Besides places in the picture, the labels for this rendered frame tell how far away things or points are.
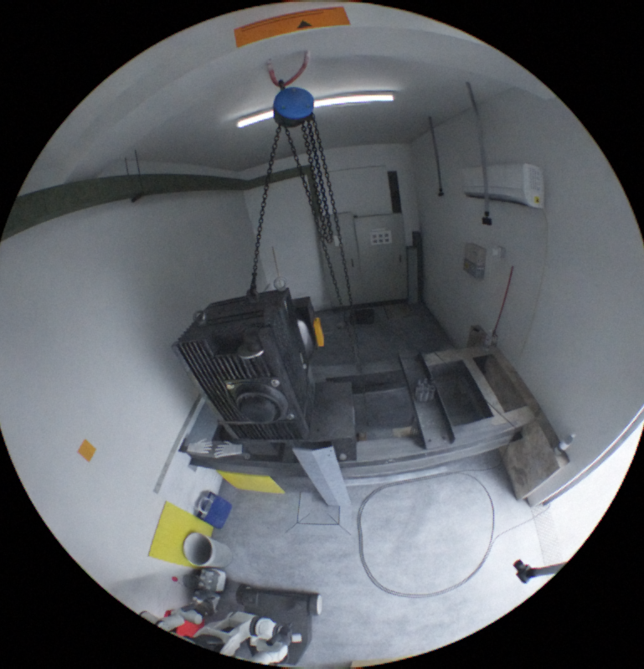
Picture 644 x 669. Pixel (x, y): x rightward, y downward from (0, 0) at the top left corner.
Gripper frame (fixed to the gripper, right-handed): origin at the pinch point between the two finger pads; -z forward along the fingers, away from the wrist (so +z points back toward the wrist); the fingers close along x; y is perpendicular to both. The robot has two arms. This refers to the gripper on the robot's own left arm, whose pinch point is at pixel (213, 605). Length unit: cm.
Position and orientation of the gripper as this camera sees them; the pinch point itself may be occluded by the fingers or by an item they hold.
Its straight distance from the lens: 171.4
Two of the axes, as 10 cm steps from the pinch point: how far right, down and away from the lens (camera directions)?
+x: -1.2, -7.4, 6.6
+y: -9.8, 1.9, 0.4
